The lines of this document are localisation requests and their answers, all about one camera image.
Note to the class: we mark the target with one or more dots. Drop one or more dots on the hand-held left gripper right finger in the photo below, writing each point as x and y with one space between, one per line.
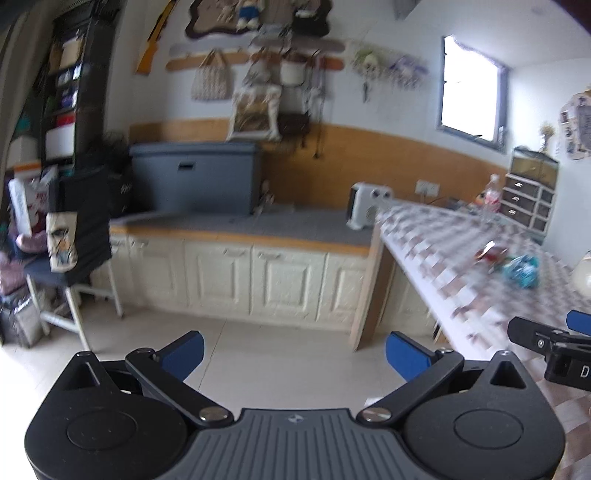
406 353

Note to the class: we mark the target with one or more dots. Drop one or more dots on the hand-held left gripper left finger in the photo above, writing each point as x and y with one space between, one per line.
184 353

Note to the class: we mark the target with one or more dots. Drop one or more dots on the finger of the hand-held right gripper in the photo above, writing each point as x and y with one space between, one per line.
535 334
581 322

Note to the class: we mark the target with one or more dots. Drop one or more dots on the teal snack wrapper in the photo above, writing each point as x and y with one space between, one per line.
521 272

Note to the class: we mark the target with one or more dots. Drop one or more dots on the red snack wrapper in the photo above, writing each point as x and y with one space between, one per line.
491 253

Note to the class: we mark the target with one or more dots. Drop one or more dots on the brown shoulder bag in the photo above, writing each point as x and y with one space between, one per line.
293 125

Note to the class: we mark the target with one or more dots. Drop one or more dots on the cream low cabinet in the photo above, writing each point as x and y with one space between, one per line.
221 277

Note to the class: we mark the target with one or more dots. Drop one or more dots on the brown white checkered tablecloth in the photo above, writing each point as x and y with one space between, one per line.
438 258

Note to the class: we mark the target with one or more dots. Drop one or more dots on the white stool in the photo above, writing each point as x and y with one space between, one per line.
74 314

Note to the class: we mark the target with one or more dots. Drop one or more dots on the white plastic drawer unit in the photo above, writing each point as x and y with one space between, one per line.
526 203

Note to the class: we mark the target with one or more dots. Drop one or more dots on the clear plastic water bottle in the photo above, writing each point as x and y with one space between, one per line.
491 198

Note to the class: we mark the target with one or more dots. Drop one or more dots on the white fan heater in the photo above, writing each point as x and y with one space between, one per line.
367 207

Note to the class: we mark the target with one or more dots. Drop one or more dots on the glass fish tank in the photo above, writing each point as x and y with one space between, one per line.
533 166

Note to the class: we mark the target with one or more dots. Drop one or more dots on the grey storage bag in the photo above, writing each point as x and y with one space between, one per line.
23 323

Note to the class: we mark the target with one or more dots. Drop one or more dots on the cartoon print tote bag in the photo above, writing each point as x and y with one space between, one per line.
61 240

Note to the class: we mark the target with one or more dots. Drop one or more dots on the grey storage box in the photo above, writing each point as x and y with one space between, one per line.
194 180

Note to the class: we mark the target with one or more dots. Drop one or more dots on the small white figurine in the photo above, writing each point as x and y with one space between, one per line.
267 198

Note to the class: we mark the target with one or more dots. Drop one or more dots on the pink clothing pile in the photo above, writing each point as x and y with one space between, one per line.
18 272

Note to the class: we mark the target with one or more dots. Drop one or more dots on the dried flower vase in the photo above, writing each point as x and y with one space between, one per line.
547 138

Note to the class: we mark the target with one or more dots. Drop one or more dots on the white paper bag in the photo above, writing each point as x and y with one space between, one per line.
23 203

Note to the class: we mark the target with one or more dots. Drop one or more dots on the printed canvas tote bag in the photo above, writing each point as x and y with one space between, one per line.
254 115

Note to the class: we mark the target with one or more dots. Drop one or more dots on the window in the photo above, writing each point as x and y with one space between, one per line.
468 87

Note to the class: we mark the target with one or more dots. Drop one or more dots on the hanging key bunch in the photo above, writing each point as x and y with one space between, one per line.
366 90

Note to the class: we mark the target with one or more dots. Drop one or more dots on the cream knit handbag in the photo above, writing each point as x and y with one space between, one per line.
210 81

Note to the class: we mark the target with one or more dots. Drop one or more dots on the black shelf rack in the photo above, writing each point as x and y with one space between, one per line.
92 92

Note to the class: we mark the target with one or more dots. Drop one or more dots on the purple plush toy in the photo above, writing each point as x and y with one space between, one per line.
408 67

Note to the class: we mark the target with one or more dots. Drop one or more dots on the grey cloth pouch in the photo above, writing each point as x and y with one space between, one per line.
257 74

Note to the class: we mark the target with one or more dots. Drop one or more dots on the green plush toy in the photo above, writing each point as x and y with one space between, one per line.
370 60

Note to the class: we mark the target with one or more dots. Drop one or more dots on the white bucket bag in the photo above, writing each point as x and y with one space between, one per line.
292 71

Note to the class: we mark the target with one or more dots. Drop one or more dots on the orange toy rifle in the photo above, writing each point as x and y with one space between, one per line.
150 50

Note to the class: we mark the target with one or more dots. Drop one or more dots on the beige curtain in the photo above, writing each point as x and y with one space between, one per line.
18 69

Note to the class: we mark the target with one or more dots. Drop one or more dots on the dark framed wavy pinboard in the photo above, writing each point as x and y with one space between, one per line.
207 23

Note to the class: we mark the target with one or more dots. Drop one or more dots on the blue white doll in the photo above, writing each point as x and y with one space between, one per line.
248 14

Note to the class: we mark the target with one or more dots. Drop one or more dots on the white wall socket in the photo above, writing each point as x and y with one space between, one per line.
427 187

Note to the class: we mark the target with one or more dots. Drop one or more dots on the wall photo board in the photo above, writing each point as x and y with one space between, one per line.
577 129

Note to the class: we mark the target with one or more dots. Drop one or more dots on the orange wavy wall hook board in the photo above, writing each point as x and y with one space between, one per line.
180 63

